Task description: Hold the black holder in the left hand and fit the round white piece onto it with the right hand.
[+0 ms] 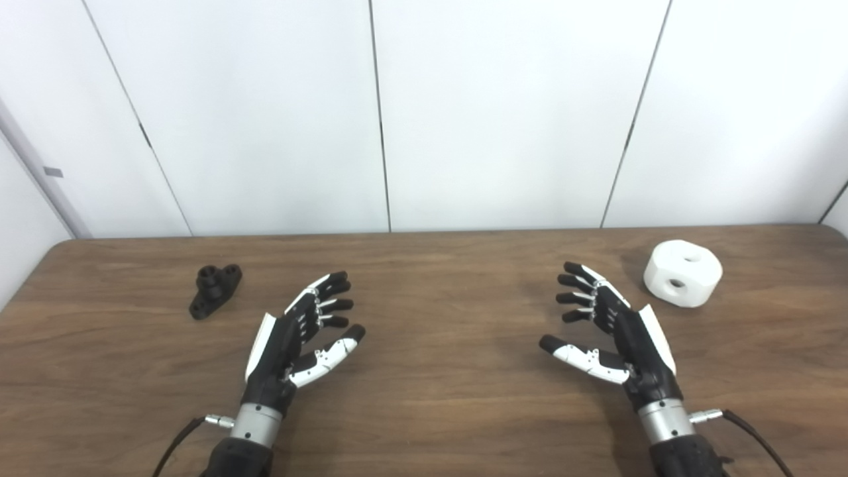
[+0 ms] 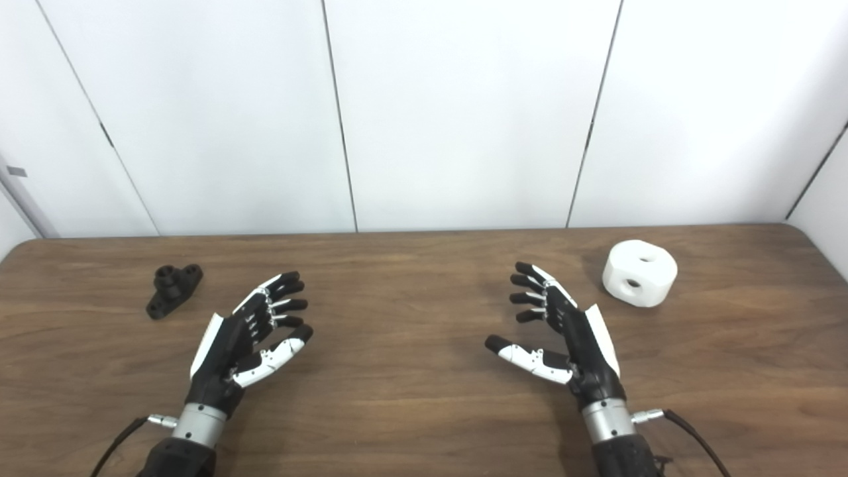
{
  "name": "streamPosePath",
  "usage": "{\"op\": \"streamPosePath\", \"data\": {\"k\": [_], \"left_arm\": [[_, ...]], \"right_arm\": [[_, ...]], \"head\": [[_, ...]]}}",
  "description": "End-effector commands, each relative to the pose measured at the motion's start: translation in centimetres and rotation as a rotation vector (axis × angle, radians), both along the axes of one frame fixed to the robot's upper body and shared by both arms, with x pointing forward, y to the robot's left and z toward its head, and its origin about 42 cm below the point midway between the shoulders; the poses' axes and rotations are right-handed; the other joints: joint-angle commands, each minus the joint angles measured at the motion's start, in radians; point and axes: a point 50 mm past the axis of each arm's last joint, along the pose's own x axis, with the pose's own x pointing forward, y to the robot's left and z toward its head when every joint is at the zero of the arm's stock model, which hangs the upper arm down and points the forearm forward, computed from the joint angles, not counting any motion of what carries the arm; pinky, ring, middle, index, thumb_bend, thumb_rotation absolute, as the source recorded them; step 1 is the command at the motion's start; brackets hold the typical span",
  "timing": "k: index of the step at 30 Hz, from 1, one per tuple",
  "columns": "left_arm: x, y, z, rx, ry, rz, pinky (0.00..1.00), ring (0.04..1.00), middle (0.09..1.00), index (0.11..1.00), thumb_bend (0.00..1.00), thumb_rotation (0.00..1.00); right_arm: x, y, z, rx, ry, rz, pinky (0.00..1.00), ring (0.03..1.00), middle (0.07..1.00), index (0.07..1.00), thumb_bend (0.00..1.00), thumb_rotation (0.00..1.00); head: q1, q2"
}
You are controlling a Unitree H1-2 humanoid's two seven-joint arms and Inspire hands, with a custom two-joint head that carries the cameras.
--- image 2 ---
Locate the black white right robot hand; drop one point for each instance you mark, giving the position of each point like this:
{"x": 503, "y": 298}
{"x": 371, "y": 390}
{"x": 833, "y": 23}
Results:
{"x": 586, "y": 351}

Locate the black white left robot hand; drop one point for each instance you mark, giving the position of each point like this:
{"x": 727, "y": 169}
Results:
{"x": 225, "y": 351}

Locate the black flanged holder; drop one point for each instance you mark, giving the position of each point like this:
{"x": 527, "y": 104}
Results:
{"x": 171, "y": 288}

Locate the round white plastic piece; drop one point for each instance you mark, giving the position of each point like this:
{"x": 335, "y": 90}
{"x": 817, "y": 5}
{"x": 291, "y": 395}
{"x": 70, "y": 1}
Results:
{"x": 652, "y": 271}

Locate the grey wall corner post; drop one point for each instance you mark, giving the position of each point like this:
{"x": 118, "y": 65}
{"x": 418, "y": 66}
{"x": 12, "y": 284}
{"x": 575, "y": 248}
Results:
{"x": 26, "y": 205}

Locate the small grey wall label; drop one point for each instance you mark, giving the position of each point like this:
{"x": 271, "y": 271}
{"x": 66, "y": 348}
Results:
{"x": 16, "y": 171}

